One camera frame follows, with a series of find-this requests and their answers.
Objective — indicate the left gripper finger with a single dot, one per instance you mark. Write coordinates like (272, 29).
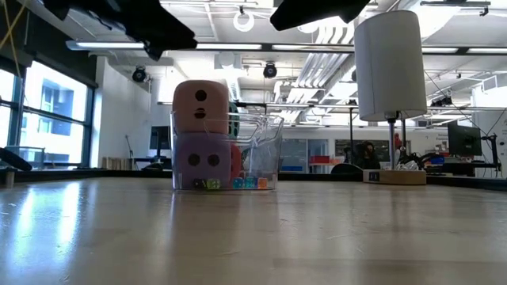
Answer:
(158, 27)

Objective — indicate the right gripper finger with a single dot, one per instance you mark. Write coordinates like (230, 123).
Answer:
(317, 12)

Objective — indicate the large pink foam die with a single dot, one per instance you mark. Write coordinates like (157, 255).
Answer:
(214, 107)

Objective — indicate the large mint green foam die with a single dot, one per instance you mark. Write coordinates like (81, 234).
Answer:
(233, 123)

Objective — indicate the large purple foam die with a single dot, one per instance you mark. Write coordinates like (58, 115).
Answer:
(203, 172)

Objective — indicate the large red foam die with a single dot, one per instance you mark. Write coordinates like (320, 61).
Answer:
(235, 160)

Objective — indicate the clear plastic bin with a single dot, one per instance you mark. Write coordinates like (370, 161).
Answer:
(265, 158)

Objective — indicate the small black die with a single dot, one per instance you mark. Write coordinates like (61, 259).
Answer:
(198, 183)

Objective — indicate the small yellow-green translucent die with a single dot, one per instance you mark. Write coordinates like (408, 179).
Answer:
(214, 183)

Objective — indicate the small teal translucent die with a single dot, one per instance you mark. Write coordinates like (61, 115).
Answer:
(237, 183)
(250, 182)

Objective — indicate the small orange translucent die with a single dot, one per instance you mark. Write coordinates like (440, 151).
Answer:
(262, 183)

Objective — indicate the black ceiling spotlight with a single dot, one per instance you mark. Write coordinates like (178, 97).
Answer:
(269, 70)
(139, 74)

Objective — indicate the long ceiling light strip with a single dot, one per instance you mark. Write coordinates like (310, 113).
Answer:
(237, 46)

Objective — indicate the white shade table lamp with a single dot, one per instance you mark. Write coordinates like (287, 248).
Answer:
(390, 63)

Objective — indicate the large glass window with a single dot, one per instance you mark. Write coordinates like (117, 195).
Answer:
(59, 118)

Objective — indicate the row of wooden blocks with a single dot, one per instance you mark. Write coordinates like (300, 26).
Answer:
(117, 163)

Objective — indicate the red box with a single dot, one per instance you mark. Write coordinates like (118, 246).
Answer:
(319, 159)

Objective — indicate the person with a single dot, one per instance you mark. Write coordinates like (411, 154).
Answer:
(366, 154)

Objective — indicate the blue box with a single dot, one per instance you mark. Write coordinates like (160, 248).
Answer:
(437, 159)

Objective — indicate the black computer monitor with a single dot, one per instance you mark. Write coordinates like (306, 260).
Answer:
(463, 140)

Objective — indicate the short grey post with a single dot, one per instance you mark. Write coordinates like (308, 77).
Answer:
(10, 178)

